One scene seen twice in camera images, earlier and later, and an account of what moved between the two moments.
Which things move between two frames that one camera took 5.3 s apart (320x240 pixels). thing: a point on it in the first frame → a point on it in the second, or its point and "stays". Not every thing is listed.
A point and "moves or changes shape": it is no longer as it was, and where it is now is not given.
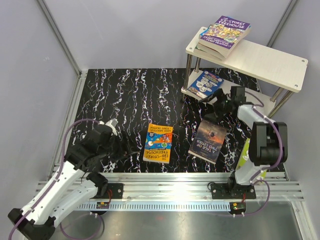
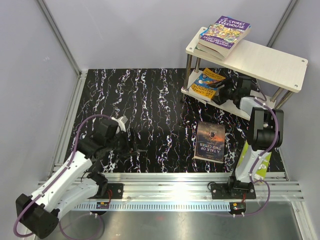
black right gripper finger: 211,116 → 219,99
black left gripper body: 116,149 stays
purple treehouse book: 225,34 stays
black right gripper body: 221,108 → 230,91
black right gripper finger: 218,92 → 218,84
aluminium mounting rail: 194,187 stays
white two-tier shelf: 269,74 stays
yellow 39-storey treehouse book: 158,143 → 200,87
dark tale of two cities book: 208,142 moves or changes shape
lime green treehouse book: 244,154 stays
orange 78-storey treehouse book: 208,50 stays
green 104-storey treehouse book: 198,51 stays
